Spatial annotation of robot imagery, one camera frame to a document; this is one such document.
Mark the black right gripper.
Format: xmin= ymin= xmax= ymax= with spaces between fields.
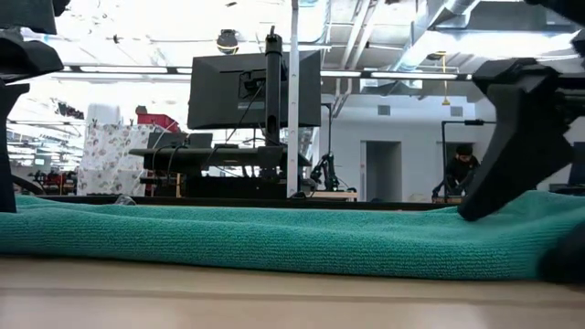
xmin=457 ymin=57 xmax=585 ymax=223

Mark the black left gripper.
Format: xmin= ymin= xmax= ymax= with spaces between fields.
xmin=0 ymin=0 xmax=70 ymax=215

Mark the teal microfibre towel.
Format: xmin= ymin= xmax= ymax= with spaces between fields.
xmin=0 ymin=190 xmax=585 ymax=282

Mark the dark background monitor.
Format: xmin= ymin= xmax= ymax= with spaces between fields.
xmin=568 ymin=141 xmax=585 ymax=186

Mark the person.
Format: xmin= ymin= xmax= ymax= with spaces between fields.
xmin=445 ymin=143 xmax=481 ymax=193

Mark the yellow hanging pendant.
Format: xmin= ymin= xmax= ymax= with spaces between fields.
xmin=441 ymin=50 xmax=452 ymax=107

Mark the white container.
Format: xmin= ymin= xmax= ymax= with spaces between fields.
xmin=85 ymin=102 xmax=122 ymax=127

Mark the floral patterned cloth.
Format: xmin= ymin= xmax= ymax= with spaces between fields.
xmin=76 ymin=122 xmax=162 ymax=196

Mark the grey doorway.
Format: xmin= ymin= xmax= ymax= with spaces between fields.
xmin=365 ymin=140 xmax=403 ymax=204

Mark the red storage bin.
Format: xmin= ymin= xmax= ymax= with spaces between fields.
xmin=136 ymin=112 xmax=180 ymax=134

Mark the grey desktop device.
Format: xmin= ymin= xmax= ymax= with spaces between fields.
xmin=187 ymin=133 xmax=214 ymax=149

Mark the black computer monitor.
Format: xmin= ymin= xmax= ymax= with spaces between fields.
xmin=186 ymin=50 xmax=323 ymax=131

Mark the thin black stand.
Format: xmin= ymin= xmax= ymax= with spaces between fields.
xmin=321 ymin=102 xmax=334 ymax=156

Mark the light wooden background table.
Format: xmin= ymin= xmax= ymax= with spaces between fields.
xmin=310 ymin=190 xmax=360 ymax=203

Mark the black ceiling dome lamp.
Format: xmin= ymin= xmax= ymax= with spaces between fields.
xmin=216 ymin=28 xmax=240 ymax=55

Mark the black desk platform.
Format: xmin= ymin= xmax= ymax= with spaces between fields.
xmin=129 ymin=144 xmax=313 ymax=175

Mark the black monitor stand pole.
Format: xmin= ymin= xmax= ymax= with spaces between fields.
xmin=263 ymin=26 xmax=285 ymax=179

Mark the black metal frame stand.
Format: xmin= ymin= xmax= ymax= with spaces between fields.
xmin=441 ymin=119 xmax=497 ymax=201

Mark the silver ceiling duct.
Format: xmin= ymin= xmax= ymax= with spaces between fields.
xmin=391 ymin=0 xmax=481 ymax=73

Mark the white vertical post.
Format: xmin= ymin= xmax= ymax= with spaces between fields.
xmin=286 ymin=0 xmax=301 ymax=198

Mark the black table edge rail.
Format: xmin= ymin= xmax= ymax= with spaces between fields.
xmin=16 ymin=195 xmax=461 ymax=212

